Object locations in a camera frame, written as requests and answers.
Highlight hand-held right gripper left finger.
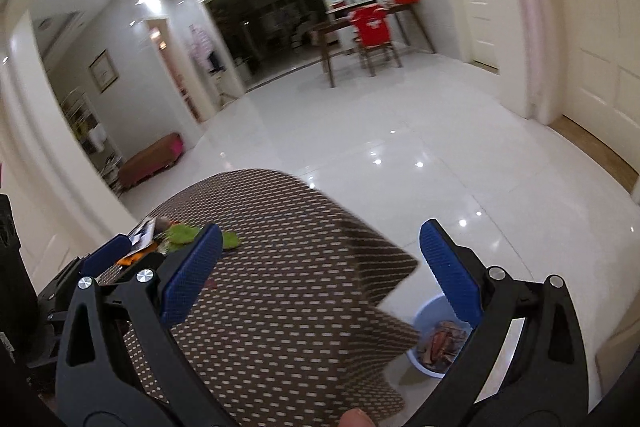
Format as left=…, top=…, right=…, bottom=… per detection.
left=55, top=223, right=236, bottom=427

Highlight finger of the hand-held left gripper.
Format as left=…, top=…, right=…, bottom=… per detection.
left=75, top=234, right=132, bottom=278
left=95, top=253, right=166, bottom=288

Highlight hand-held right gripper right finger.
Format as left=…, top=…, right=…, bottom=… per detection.
left=405, top=219, right=587, bottom=427

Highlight orange wrapper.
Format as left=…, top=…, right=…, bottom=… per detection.
left=117, top=249, right=161, bottom=267

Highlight blue plastic bin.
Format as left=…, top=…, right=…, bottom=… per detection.
left=407, top=292, right=476, bottom=378

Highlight bright green wrapper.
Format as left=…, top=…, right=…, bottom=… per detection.
left=159, top=224, right=241, bottom=253

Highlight person's right hand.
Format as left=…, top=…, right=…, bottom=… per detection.
left=340, top=408, right=373, bottom=427

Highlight blue white wrapper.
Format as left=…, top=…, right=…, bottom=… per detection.
left=129, top=217, right=158, bottom=250

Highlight pile of crumpled wrappers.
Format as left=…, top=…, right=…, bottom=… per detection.
left=422, top=319, right=471, bottom=368

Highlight brown dotted tablecloth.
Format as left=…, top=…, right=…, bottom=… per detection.
left=95, top=168, right=421, bottom=427

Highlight brown upholstered bench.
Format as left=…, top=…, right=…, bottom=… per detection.
left=118, top=132, right=183, bottom=192

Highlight white clothes rack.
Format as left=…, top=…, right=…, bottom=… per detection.
left=60, top=89, right=123, bottom=198

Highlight framed picture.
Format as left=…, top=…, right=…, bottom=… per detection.
left=88, top=49, right=119, bottom=94

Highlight hanging pink clothes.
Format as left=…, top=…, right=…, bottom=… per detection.
left=187, top=24, right=216, bottom=68

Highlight wooden chair with red cover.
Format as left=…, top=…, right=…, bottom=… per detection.
left=350, top=5, right=403, bottom=78

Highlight wooden dining table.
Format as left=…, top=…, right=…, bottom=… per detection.
left=306, top=2, right=436, bottom=88

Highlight pink curtain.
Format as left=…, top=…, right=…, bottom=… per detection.
left=487, top=0, right=551, bottom=108

